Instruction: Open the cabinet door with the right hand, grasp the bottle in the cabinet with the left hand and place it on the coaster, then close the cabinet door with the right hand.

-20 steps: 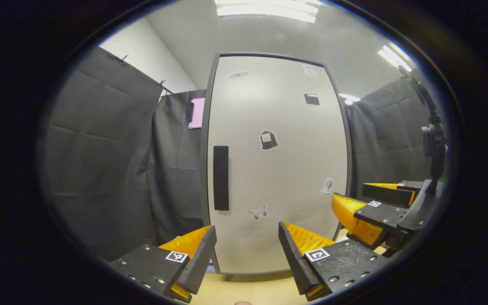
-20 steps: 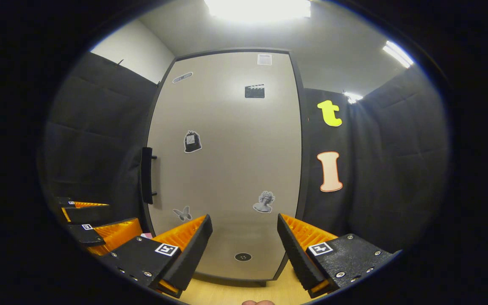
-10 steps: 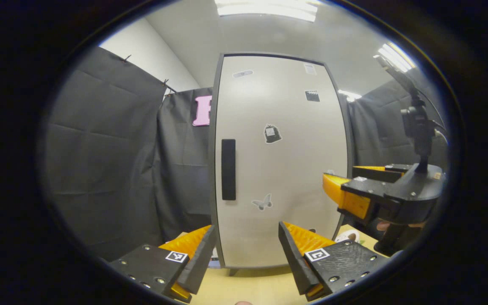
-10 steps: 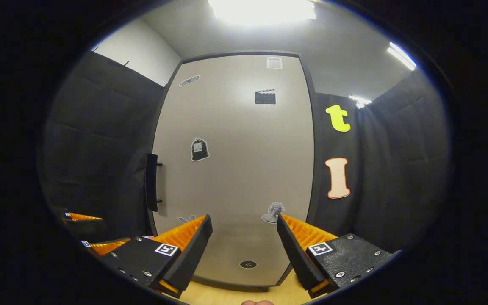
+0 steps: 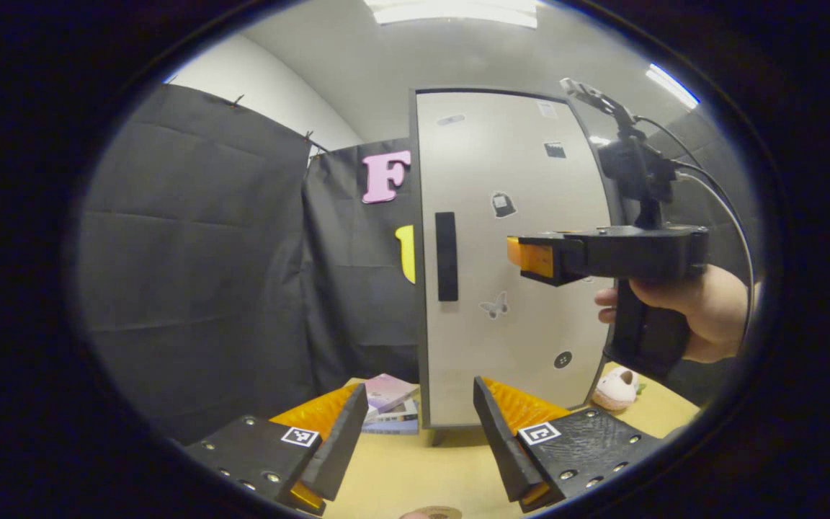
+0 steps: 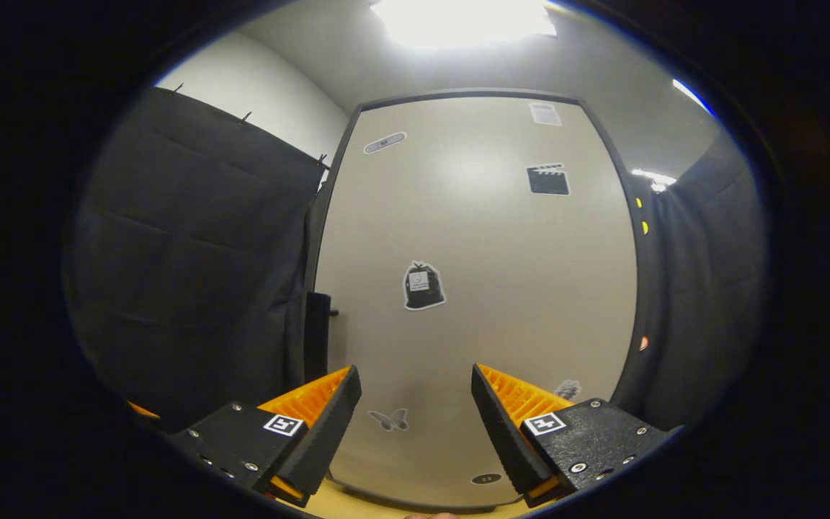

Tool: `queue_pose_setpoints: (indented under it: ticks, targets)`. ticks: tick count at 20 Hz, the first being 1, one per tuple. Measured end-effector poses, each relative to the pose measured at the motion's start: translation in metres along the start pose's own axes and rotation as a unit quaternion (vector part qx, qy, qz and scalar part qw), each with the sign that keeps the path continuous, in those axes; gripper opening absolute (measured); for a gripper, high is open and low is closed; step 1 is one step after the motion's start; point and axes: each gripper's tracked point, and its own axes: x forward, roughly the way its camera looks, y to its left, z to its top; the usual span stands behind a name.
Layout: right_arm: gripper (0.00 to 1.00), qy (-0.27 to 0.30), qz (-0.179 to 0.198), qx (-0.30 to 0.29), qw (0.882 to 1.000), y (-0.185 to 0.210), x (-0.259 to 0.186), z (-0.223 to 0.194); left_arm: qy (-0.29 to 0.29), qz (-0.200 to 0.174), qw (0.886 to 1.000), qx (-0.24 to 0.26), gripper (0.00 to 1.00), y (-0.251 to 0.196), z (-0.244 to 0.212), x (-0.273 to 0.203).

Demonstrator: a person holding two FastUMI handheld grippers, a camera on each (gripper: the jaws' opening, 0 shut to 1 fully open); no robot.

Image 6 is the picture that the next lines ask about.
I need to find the small ceiling light panel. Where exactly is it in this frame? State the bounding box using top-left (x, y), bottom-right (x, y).
top-left (631, 168), bottom-right (678, 192)

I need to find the black door handle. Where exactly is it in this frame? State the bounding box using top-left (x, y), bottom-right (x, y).
top-left (304, 291), bottom-right (339, 383)

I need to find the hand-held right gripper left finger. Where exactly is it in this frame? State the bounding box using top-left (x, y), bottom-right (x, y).
top-left (170, 365), bottom-right (362, 508)

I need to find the long ceiling light panel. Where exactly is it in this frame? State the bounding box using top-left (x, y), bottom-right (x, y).
top-left (672, 78), bottom-right (715, 117)

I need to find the large ceiling light panel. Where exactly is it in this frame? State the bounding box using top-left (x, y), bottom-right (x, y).
top-left (370, 0), bottom-right (557, 48)

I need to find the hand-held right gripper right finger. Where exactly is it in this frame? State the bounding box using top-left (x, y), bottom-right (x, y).
top-left (471, 363), bottom-right (684, 508)

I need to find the black backdrop cloth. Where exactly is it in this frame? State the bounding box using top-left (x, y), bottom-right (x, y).
top-left (62, 86), bottom-right (772, 433)

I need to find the beige cabinet door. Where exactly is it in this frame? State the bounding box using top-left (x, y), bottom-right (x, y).
top-left (314, 97), bottom-right (638, 510)

